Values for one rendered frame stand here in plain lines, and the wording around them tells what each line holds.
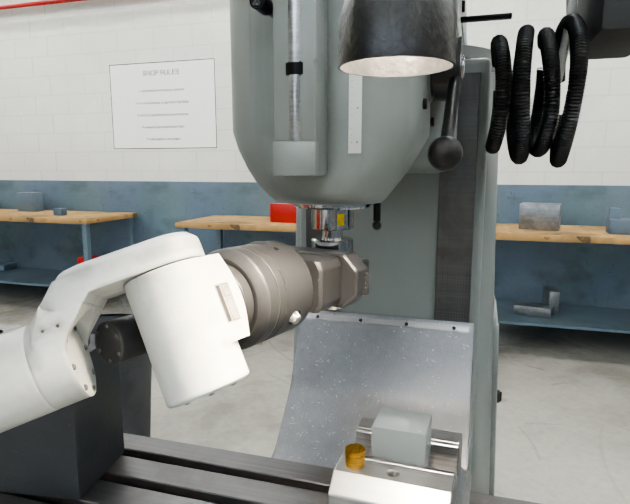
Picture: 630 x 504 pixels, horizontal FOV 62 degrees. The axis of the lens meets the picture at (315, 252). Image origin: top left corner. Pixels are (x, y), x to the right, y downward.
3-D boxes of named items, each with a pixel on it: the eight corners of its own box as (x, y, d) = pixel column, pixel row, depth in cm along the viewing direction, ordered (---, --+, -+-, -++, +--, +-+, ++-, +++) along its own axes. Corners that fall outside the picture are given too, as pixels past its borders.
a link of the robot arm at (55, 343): (193, 222, 39) (1, 288, 36) (237, 337, 38) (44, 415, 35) (197, 239, 45) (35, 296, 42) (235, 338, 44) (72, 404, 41)
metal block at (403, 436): (424, 486, 58) (426, 435, 57) (370, 475, 60) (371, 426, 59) (430, 461, 63) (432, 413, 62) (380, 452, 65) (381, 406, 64)
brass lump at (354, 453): (362, 471, 56) (362, 455, 56) (342, 467, 57) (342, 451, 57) (367, 460, 58) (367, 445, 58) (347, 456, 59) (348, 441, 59)
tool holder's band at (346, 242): (360, 248, 58) (360, 239, 58) (320, 251, 57) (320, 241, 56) (342, 243, 62) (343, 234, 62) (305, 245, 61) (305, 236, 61)
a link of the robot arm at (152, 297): (265, 228, 45) (163, 243, 36) (311, 346, 44) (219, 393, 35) (182, 273, 51) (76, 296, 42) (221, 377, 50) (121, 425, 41)
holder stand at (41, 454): (79, 501, 69) (68, 354, 66) (-71, 486, 72) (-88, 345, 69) (125, 452, 81) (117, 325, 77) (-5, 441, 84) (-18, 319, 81)
